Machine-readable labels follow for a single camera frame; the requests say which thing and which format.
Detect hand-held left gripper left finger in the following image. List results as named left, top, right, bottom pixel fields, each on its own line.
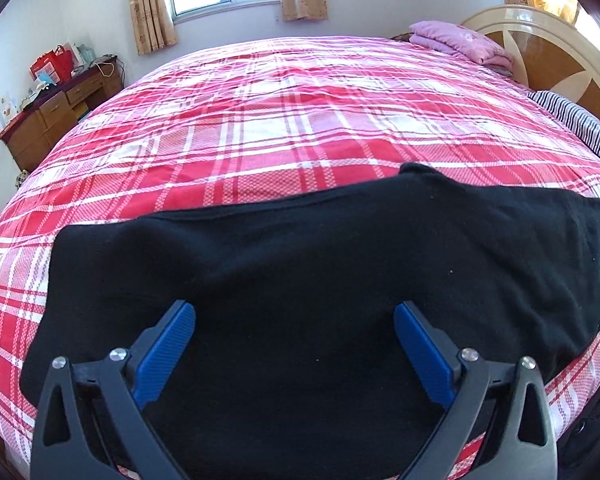
left=30, top=300, right=197, bottom=480

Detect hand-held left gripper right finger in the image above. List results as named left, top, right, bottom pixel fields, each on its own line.
left=394, top=301, right=559, bottom=480

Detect cream and brown headboard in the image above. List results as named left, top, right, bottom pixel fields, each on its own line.
left=460, top=4, right=600, bottom=136

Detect pink folded blanket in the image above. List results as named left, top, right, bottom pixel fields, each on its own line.
left=409, top=21, right=515, bottom=68

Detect black pants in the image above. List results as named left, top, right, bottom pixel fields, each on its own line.
left=20, top=162, right=600, bottom=480

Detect red plaid bed sheet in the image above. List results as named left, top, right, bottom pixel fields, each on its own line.
left=0, top=35, right=600, bottom=480

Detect dark cloth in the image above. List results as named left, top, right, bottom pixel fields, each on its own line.
left=555, top=375, right=600, bottom=480

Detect striped pillow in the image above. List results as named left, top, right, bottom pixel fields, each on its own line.
left=527, top=90, right=600, bottom=173

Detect red paper bag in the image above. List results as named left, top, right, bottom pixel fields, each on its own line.
left=29, top=46, right=75, bottom=83

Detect brown wooden desk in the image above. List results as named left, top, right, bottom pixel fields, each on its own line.
left=0, top=57, right=123, bottom=173

